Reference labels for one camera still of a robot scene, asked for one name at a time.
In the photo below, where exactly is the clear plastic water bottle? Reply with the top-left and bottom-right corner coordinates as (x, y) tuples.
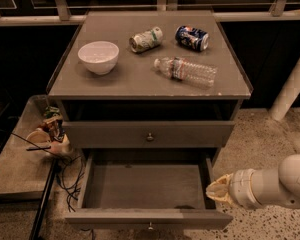
(154, 57), (217, 89)

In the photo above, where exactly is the grey side tray table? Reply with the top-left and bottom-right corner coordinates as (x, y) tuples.
(0, 95), (53, 200)

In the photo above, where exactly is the brass top drawer knob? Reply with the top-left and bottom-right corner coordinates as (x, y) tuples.
(146, 133), (155, 142)

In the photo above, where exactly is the blue soda can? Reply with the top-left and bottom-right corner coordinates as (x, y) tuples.
(175, 26), (209, 52)

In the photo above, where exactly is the grey wooden drawer cabinet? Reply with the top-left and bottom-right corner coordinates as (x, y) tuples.
(48, 11), (252, 156)

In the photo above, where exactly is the green white soda can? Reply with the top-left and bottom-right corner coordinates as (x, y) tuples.
(129, 26), (163, 53)

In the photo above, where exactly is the grey top drawer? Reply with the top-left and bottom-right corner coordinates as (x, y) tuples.
(63, 121), (234, 148)

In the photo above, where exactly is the pile of small objects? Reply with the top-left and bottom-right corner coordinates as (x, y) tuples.
(26, 106), (72, 156)

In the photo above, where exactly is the grey drawer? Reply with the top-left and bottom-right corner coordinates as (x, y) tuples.
(63, 121), (234, 148)
(65, 149), (232, 230)

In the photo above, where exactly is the white ceramic bowl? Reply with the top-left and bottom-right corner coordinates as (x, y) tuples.
(78, 41), (119, 75)

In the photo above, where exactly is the metal window railing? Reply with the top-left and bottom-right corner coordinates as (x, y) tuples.
(0, 0), (300, 27)

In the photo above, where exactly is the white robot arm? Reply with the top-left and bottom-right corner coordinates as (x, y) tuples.
(206, 58), (300, 209)

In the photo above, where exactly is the black cable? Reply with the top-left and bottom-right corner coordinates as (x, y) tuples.
(11, 132), (97, 240)

